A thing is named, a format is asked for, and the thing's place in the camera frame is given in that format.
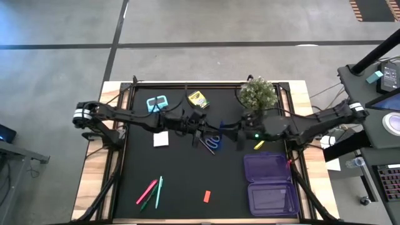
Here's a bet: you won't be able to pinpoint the black power adapter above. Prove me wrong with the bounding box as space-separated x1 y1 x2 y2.
376 61 399 94

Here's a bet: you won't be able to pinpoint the dark grey side desk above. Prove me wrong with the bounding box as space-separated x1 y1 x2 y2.
336 62 400 225

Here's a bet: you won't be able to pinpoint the potted artificial green plant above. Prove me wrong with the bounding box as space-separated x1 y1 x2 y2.
239 76 279 113

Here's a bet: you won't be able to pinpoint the grey cable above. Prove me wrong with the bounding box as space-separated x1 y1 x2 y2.
309 81 344 99

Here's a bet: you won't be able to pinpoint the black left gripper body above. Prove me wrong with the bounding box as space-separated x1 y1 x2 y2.
174 109 209 136

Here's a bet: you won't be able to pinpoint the white paper sheet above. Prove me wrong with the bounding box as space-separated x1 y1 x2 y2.
324 157 343 173

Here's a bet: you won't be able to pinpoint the black round pole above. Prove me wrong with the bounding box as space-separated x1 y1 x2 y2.
351 28 400 76

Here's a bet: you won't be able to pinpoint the small white box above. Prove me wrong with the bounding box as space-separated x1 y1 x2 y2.
319 134 337 149

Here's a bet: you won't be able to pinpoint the clear water bottle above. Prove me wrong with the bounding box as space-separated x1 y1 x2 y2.
345 156 366 170

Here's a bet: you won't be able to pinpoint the pink pen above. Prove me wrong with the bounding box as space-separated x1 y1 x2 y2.
135 179 159 206

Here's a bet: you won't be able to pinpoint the grey metal desk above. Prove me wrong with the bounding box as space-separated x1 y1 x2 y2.
0 139 51 225

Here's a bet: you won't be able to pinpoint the white sticky note pad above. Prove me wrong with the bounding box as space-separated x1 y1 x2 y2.
152 131 170 148

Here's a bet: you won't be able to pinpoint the dark device with blue light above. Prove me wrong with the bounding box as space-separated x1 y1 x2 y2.
0 123 18 144

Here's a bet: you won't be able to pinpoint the green pen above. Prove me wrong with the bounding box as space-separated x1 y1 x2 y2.
139 184 159 212

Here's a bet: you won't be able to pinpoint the black keyboard with red keys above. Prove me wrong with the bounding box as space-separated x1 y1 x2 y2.
373 162 400 203

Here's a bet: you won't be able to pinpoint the small teal box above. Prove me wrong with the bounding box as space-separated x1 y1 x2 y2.
366 70 384 84

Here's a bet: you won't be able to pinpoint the light teal pen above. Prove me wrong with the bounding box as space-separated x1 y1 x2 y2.
154 176 164 210

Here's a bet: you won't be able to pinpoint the black desk support beam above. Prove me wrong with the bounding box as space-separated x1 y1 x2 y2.
322 129 371 163

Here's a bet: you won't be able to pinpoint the blue-handled scissors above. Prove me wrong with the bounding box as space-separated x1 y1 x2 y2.
199 134 223 156

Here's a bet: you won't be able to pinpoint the black aluminium table frame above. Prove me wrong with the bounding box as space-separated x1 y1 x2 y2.
73 74 341 225

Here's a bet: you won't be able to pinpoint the flat screen with blue display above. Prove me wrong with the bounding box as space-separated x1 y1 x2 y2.
364 90 400 112

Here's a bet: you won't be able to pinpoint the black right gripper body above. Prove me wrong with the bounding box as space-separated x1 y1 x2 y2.
240 111 267 140

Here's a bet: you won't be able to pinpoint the white round device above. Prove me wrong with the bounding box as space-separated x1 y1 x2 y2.
382 111 400 137

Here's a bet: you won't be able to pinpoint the teal calculator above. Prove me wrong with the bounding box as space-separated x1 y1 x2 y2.
146 94 170 114

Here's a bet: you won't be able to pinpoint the purple plastic pencil case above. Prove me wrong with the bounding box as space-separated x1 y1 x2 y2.
242 151 301 218

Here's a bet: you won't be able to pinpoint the yellow green crayon box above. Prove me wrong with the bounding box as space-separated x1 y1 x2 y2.
187 90 211 110

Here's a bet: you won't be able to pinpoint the orange striped floor mat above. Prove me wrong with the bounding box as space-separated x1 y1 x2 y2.
349 0 400 23

